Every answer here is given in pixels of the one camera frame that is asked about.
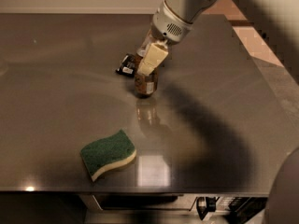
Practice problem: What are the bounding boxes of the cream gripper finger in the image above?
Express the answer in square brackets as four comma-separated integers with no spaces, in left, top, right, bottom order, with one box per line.
[137,42,168,76]
[136,30,155,56]

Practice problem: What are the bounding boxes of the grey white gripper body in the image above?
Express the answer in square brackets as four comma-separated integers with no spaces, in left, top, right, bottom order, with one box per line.
[151,1,192,44]

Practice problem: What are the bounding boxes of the orange soda can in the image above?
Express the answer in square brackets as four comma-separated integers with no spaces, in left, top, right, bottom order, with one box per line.
[134,47,158,98]

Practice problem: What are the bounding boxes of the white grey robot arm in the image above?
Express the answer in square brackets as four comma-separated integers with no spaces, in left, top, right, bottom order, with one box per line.
[137,0,299,82]

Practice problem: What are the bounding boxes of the black rxbar chocolate wrapper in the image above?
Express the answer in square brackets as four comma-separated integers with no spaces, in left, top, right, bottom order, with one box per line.
[116,53,135,77]

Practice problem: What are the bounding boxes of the green and yellow sponge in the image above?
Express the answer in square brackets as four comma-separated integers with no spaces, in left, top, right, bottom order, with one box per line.
[80,130,136,181]

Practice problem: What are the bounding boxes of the dark equipment under table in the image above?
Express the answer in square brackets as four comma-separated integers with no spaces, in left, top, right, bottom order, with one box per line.
[195,197,267,224]

